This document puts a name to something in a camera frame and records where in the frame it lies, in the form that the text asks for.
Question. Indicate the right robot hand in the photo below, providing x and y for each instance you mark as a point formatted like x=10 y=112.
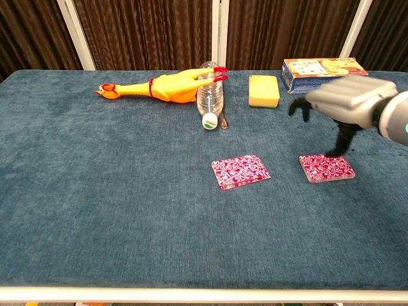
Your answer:
x=350 y=99

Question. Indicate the orange cookie box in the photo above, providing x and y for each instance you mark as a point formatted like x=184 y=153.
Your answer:
x=312 y=71

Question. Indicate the brown pleated curtain panel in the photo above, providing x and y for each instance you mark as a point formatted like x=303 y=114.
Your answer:
x=146 y=32
x=287 y=28
x=389 y=32
x=32 y=35

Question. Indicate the yellow sponge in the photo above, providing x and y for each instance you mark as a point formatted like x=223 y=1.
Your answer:
x=264 y=90

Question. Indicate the clear plastic bottle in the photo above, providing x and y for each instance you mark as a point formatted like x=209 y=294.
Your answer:
x=208 y=100

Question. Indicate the yellow rubber chicken toy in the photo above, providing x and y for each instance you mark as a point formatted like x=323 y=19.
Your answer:
x=172 y=89

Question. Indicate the blue fabric table cover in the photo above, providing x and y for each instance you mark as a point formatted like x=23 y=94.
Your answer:
x=127 y=207

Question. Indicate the white aluminium partition post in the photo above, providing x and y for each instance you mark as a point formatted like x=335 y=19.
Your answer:
x=355 y=28
x=220 y=32
x=76 y=35

